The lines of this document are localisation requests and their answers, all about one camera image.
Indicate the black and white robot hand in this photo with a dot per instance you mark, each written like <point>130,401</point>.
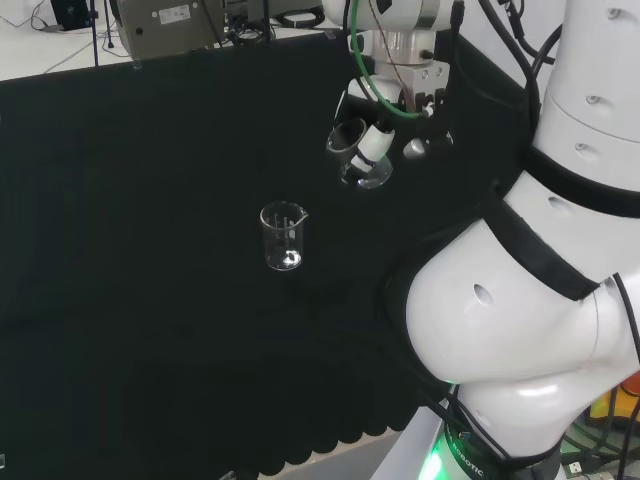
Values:
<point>415,80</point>

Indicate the clear glass beaker with water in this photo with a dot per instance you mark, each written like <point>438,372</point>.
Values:
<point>375,177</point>

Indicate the clear empty glass beaker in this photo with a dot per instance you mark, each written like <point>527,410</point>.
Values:
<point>282,250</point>

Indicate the clear tape strip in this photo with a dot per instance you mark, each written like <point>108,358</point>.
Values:
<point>330,35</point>
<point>136,65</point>

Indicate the grey metal equipment box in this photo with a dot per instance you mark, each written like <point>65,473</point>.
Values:
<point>165,22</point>

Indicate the black bench cloth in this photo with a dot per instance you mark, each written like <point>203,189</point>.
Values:
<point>150,250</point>

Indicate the blue tripod pole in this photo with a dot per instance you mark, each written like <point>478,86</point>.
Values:
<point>95,35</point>

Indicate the black device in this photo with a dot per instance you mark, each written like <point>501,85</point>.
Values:
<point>70,12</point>

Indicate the yellow stop button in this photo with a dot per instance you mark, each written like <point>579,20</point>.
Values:
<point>617,407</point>

